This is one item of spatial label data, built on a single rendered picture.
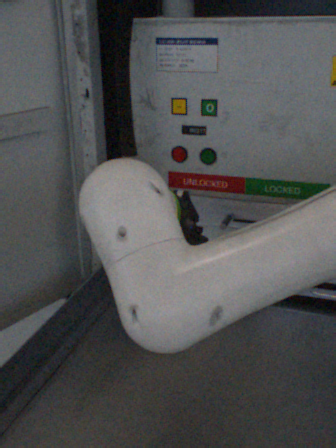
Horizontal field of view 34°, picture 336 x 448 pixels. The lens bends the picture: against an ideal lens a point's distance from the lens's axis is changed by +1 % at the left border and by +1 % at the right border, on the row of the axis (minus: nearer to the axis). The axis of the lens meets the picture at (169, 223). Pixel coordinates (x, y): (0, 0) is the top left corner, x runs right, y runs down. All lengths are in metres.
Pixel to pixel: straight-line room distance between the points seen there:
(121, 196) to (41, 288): 0.62
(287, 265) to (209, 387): 0.39
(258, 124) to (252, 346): 0.41
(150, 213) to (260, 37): 0.52
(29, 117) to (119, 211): 0.50
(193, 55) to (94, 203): 0.52
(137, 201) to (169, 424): 0.39
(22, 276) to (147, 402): 0.40
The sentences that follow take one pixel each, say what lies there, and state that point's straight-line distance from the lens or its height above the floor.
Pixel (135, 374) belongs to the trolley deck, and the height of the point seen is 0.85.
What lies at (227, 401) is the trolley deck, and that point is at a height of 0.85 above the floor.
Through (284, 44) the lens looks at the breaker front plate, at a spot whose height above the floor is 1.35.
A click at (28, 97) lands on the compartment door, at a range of 1.09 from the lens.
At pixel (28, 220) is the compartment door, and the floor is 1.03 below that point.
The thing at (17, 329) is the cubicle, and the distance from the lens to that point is 1.42.
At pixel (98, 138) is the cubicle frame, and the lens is 1.15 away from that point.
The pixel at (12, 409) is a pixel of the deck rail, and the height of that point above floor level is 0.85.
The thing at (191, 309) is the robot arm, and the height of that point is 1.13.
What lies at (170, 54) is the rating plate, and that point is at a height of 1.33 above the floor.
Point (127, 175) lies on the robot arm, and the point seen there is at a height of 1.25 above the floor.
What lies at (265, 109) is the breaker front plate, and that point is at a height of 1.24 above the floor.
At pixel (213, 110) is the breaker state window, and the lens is 1.08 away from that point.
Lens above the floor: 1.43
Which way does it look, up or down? 22 degrees down
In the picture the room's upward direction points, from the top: 1 degrees counter-clockwise
